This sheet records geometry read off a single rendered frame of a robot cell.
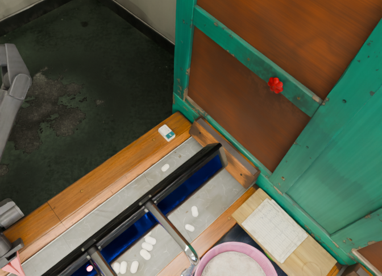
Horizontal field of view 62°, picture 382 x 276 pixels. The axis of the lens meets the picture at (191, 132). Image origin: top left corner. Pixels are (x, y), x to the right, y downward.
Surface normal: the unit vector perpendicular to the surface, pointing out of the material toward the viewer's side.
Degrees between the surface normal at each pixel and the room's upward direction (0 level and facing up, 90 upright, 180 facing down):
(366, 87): 90
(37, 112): 0
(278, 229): 0
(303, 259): 0
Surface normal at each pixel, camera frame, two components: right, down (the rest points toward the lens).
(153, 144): 0.07, -0.52
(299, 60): -0.73, 0.55
